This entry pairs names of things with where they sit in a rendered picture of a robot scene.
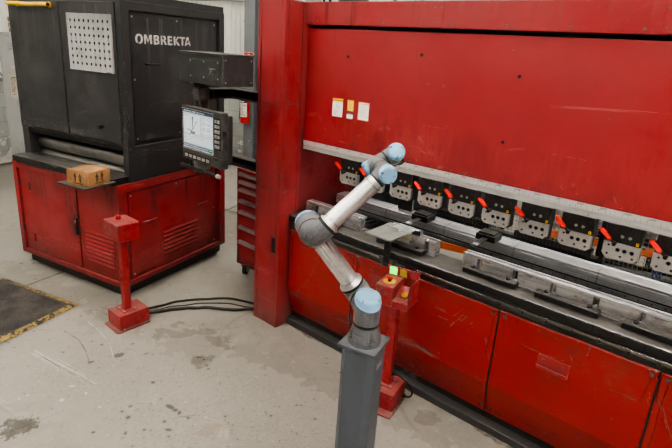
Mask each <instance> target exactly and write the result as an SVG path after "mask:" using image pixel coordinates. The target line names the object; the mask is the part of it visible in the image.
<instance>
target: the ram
mask: <svg viewBox="0 0 672 448"><path fill-rule="evenodd" d="M333 98H338V99H343V109H342V117H337V116H332V107H333ZM348 100H352V101H354V107H353V112H352V111H347V104H348ZM359 102H365V103H370V105H369V117H368V122H367V121H362V120H357V117H358V104H359ZM347 113H351V114H353V119H349V118H347ZM304 140H307V141H311V142H315V143H320V144H324V145H329V146H333V147H338V148H342V149H347V150H351V151H355V152H360V153H364V154H369V155H373V156H375V155H377V154H378V153H380V152H381V151H383V150H385V149H386V148H388V147H389V146H390V145H391V144H393V143H400V144H402V145H403V146H404V148H405V157H404V158H403V160H404V163H409V164H413V165H417V166H422V167H426V168H431V169H435V170H440V171H444V172H449V173H453V174H457V175H462V176H466V177H471V178H475V179H480V180H484V181H488V182H493V183H497V184H502V185H506V186H511V187H515V188H519V189H524V190H528V191H533V192H537V193H542V194H546V195H550V196H555V197H559V198H564V199H568V200H573V201H577V202H582V203H586V204H590V205H595V206H599V207H604V208H608V209H613V210H617V211H621V212H626V213H630V214H635V215H639V216H644V217H648V218H652V219H657V220H661V221H666V222H670V223H672V41H653V40H625V39H598V38H570V37H542V36H515V35H487V34H459V33H432V32H404V31H376V30H349V29H321V28H309V29H308V51H307V73H306V95H305V117H304ZM403 160H401V161H402V162H403ZM396 171H399V172H403V173H407V174H411V175H416V176H420V177H424V178H428V179H432V180H436V181H441V182H445V183H449V184H453V185H457V186H461V187H466V188H470V189H474V190H478V191H482V192H486V193H490V194H495V195H499V196H503V197H507V198H511V199H515V200H520V201H524V202H528V203H532V204H536V205H540V206H545V207H549V208H553V209H557V210H561V211H565V212H570V213H574V214H578V215H582V216H586V217H590V218H594V219H599V220H603V221H607V222H611V223H615V224H619V225H624V226H628V227H632V228H636V229H640V230H644V231H649V232H653V233H657V234H661V235H665V236H669V237H672V230H668V229H664V228H660V227H656V226H651V225H647V224H643V223H638V222H634V221H630V220H626V219H621V218H617V217H613V216H608V215H604V214H600V213H596V212H591V211H587V210H583V209H578V208H574V207H570V206H566V205H561V204H557V203H553V202H548V201H544V200H540V199H535V198H531V197H527V196H523V195H518V194H514V193H510V192H505V191H501V190H497V189H493V188H488V187H484V186H480V185H475V184H471V183H467V182H463V181H458V180H454V179H450V178H445V177H441V176H437V175H433V174H428V173H424V172H420V171H415V170H411V169H407V168H403V167H399V168H398V169H396Z"/></svg>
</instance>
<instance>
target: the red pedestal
mask: <svg viewBox="0 0 672 448"><path fill-rule="evenodd" d="M103 228H104V235H105V236H106V237H108V238H110V239H112V240H113V241H115V242H117V243H118V256H119V271H120V286H121V300H122V304H120V305H117V306H115V307H112V308H109V309H108V316H109V321H108V322H105V325H106V326H108V327H109V328H110V329H111V330H113V331H114V332H115V333H116V334H118V335H119V334H121V333H124V332H126V331H129V330H131V329H134V328H136V327H139V326H141V325H144V324H146V323H149V322H150V320H149V307H148V306H147V305H145V304H144V303H142V302H141V301H139V300H138V299H134V300H131V291H130V275H129V259H128V243H127V241H129V240H133V239H137V238H140V223H139V221H137V220H135V219H133V218H131V217H129V216H127V215H125V214H124V215H116V216H115V217H110V218H105V219H103Z"/></svg>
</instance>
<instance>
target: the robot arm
mask: <svg viewBox="0 0 672 448"><path fill-rule="evenodd" d="M404 157H405V148H404V146H403V145H402V144H400V143H393V144H391V145H390V146H389V147H388V148H386V149H385V150H383V151H381V152H380V153H378V154H377V155H375V156H373V157H371V158H370V159H367V161H365V162H364V163H362V169H363V171H364V172H365V174H366V175H367V177H366V178H365V179H364V180H363V181H362V182H361V183H359V184H358V185H357V186H356V187H355V188H354V189H353V190H352V191H351V192H350V193H349V194H347V195H346V196H345V197H344V198H343V199H342V200H341V201H340V202H339V203H338V204H337V205H335V206H334V207H333V208H332V209H331V210H330V211H329V212H328V213H327V214H326V215H321V216H319V215H318V214H317V213H316V212H314V211H312V210H305V211H303V212H301V213H299V214H298V215H297V217H296V219H295V229H296V231H297V233H298V235H299V237H300V240H301V241H302V242H303V243H304V244H305V245H307V246H308V247H309V248H314V249H315V251H316V252H317V253H318V255H319V256H320V257H321V259H322V260H323V261H324V263H325V264H326V265H327V267H328V268H329V269H330V271H331V272H332V273H333V275H334V276H335V277H336V279H337V280H338V281H339V283H340V289H341V291H342V292H343V293H344V295H345V296H346V297H347V299H348V300H349V302H350V304H351V306H352V308H353V310H354V316H353V324H352V327H351V329H350V331H349V333H348V342H349V343H350V344H351V345H352V346H353V347H355V348H358V349H362V350H372V349H375V348H377V347H379V346H380V344H381V333H380V329H379V319H380V310H381V304H382V302H381V296H380V294H379V293H378V292H377V291H376V290H374V289H371V288H370V287H369V285H368V283H367V281H366V280H365V279H364V278H363V277H362V276H361V274H360V273H355V272H354V270H353V269H352V267H351V266H350V265H349V263H348V262H347V261H346V259H345V258H344V256H343V255H342V254H341V252H340V251H339V249H338V248H337V247H336V245H335V244H334V243H333V241H332V240H331V237H332V236H334V235H335V234H336V233H337V228H339V227H340V226H341V225H342V224H343V223H344V222H345V221H346V220H347V219H348V218H349V217H350V216H352V215H353V214H354V213H355V212H356V211H357V210H358V209H359V208H360V207H361V206H362V205H364V204H365V203H366V202H367V201H368V200H369V199H370V198H371V197H372V196H373V195H374V194H376V193H377V192H378V191H379V190H380V189H381V188H382V187H383V186H384V185H385V184H391V183H393V182H394V181H395V180H396V179H397V171H396V169H398V168H399V167H395V166H398V165H399V166H400V165H402V164H404V160H403V158H404ZM401 160H403V162H402V161H401ZM401 162H402V163H401Z"/></svg>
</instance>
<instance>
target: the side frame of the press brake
mask: <svg viewBox="0 0 672 448"><path fill-rule="evenodd" d="M307 8H308V2H306V1H300V0H259V40H258V95H257V151H256V207H255V262H254V316H256V317H258V318H259V319H261V320H263V321H265V322H266V323H268V324H270V325H272V326H273V327H275V328H276V327H278V326H280V325H282V324H284V323H286V317H288V316H290V315H292V309H291V303H290V297H289V291H288V271H289V245H290V221H289V215H290V214H293V213H297V212H300V211H304V210H306V205H307V200H310V199H314V200H317V201H320V202H323V203H327V204H330V205H333V206H335V205H336V196H337V193H340V192H344V191H350V192H351V191H352V190H353V186H352V185H348V184H344V183H341V181H340V171H341V170H339V169H338V167H337V166H336V164H335V162H337V161H338V162H339V164H340V165H341V157H337V156H332V155H328V154H324V153H320V152H316V151H312V150H307V149H303V140H304V117H305V95H306V73H307V51H308V29H309V28H317V26H316V25H308V24H307Z"/></svg>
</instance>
